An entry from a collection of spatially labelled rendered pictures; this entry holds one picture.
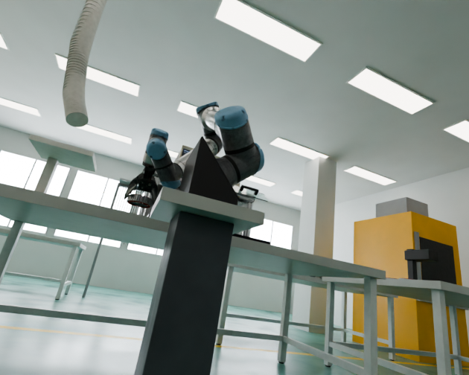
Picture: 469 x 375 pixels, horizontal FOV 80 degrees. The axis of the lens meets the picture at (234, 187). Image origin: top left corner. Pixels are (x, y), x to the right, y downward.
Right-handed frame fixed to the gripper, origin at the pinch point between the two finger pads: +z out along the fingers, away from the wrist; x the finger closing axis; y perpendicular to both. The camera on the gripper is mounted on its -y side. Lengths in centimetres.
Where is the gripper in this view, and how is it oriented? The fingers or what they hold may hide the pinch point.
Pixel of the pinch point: (139, 202)
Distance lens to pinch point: 137.5
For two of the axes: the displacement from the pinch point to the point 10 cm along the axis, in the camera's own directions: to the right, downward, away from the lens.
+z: -3.5, 9.0, 2.5
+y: 2.3, 3.4, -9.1
